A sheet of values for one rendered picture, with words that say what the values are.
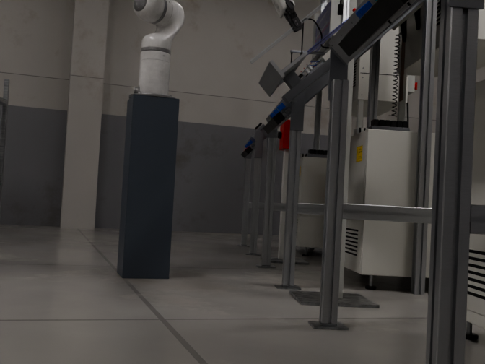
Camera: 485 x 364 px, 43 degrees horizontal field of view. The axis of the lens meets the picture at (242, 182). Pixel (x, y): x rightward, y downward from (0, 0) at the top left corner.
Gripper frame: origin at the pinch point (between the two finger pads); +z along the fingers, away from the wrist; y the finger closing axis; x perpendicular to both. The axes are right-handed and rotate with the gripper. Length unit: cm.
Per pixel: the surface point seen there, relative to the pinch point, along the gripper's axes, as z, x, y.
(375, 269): 93, -14, -17
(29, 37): -173, -124, -368
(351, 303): 90, -34, 23
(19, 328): 43, -109, 73
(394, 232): 85, -1, -17
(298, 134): 34.3, -15.9, -12.8
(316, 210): 62, -24, -13
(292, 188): 51, -28, -14
